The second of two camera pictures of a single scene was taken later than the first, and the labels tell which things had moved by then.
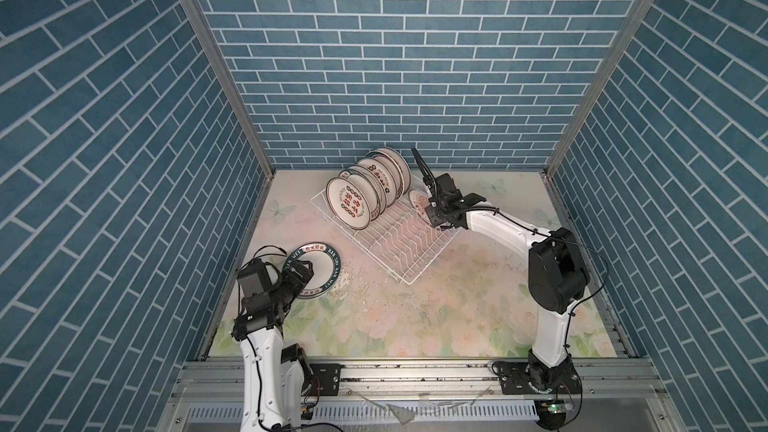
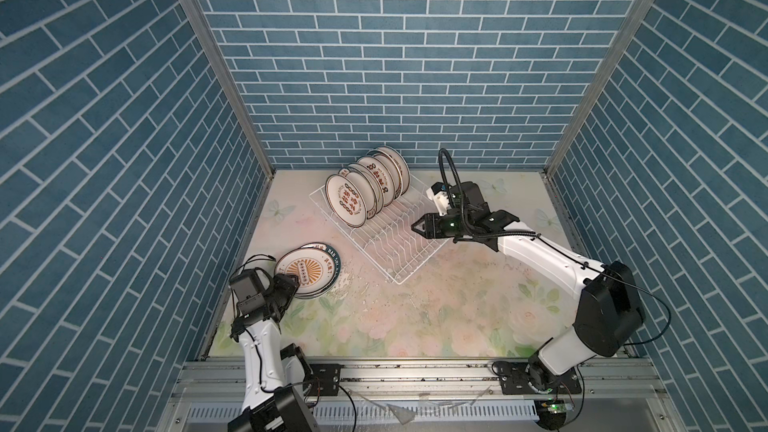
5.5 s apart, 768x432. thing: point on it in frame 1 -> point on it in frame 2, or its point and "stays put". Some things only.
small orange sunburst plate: [420, 201] -> [315, 268]
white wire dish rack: [398, 239] stays put
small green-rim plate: [325, 264] stays put
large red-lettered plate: [348, 203] stays put
